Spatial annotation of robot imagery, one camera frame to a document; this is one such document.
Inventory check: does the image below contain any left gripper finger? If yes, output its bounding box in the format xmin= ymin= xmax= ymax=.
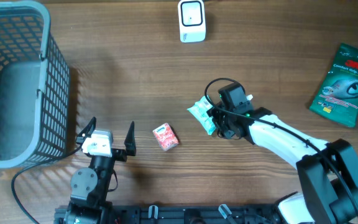
xmin=124 ymin=121 xmax=136 ymax=156
xmin=76 ymin=117 xmax=96 ymax=145

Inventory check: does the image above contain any mint green wipes packet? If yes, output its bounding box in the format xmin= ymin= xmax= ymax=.
xmin=187 ymin=96 xmax=216 ymax=135

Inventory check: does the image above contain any orange red snack packet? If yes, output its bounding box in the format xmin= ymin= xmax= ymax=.
xmin=153 ymin=123 xmax=179 ymax=151

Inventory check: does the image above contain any green 3M gloves package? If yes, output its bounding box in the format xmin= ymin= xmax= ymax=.
xmin=310 ymin=44 xmax=358 ymax=128

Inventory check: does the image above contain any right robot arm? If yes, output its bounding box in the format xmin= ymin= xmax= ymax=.
xmin=207 ymin=80 xmax=358 ymax=223

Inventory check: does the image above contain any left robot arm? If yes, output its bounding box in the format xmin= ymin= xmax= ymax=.
xmin=54 ymin=118 xmax=136 ymax=224

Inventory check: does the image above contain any white barcode scanner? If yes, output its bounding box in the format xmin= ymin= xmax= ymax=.
xmin=177 ymin=0 xmax=206 ymax=43

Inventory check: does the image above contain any grey plastic mesh basket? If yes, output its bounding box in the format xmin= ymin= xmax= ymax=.
xmin=0 ymin=1 xmax=70 ymax=169

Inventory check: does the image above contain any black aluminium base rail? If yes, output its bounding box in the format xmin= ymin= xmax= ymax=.
xmin=53 ymin=203 xmax=331 ymax=224

